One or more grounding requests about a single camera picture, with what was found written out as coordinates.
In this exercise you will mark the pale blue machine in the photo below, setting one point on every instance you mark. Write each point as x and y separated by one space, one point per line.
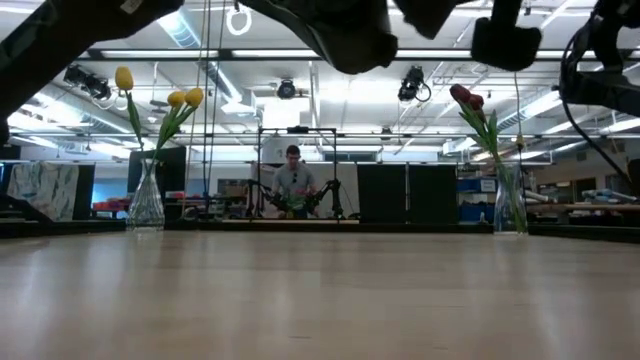
607 195

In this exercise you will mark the elongated black ceiling device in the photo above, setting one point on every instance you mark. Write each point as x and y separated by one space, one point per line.
90 84

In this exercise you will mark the cardboard box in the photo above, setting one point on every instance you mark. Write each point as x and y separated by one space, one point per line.
232 189

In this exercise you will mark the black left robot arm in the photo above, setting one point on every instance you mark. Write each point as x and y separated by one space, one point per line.
60 45

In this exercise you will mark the black overhead light bar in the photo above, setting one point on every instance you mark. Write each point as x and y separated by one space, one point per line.
225 54

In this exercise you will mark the distant black station frame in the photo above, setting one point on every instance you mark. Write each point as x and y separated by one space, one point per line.
297 129

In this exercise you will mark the flared clear glass vase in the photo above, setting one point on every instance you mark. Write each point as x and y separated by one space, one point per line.
146 210

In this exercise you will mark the red storage bins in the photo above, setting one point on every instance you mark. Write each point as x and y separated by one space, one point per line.
110 205

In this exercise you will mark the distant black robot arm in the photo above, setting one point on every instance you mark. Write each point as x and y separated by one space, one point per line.
327 192
260 192

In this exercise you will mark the round black overhead camera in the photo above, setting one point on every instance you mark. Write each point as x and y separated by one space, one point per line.
286 90

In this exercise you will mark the thin black ceiling rail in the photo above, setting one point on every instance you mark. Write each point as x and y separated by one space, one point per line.
450 135

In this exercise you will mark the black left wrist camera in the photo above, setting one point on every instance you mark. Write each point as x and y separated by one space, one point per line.
505 47

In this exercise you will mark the white blue patterned panel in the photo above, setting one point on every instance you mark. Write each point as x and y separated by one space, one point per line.
45 190

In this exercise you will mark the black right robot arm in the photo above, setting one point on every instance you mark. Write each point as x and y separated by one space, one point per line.
610 95

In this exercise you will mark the wooden workbench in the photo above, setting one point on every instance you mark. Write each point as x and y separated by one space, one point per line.
575 207

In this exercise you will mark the black aluminium table frame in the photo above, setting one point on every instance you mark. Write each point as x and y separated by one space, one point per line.
320 227

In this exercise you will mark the distant green flowers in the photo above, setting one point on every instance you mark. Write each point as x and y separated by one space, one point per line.
295 202

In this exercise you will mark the slim clear glass vase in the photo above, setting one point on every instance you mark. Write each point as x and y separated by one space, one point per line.
511 210

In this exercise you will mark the person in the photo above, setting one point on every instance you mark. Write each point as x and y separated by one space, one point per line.
294 180

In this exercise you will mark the blue storage bins shelf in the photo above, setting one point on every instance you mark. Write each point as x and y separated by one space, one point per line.
472 212

